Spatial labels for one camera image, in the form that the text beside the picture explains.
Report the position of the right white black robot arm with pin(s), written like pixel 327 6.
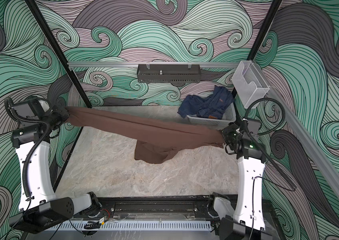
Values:
pixel 245 220

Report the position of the aluminium right rail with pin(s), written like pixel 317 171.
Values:
pixel 310 146

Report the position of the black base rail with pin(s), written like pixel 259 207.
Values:
pixel 200 206

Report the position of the black right corner post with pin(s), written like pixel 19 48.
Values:
pixel 261 15

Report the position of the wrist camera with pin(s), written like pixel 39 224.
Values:
pixel 33 108
pixel 252 126

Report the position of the aluminium rail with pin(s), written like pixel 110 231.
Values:
pixel 310 146
pixel 115 64

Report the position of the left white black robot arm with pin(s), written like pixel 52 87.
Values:
pixel 39 208

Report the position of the black left corner post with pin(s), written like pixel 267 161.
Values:
pixel 57 50

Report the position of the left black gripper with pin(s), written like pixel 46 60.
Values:
pixel 62 112

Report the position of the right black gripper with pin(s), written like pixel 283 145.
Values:
pixel 227 133

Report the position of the brown trousers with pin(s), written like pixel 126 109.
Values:
pixel 157 141

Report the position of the navy blue trousers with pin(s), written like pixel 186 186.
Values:
pixel 211 107

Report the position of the clear plastic wall bin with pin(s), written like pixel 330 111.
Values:
pixel 250 82

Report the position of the aluminium rear rail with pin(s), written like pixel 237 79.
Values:
pixel 115 64

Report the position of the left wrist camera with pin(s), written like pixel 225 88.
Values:
pixel 33 108

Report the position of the white slotted cable duct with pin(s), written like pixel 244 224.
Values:
pixel 159 225

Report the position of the black corner post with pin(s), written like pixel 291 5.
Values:
pixel 261 15
pixel 57 50

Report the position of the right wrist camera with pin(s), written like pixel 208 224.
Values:
pixel 252 126

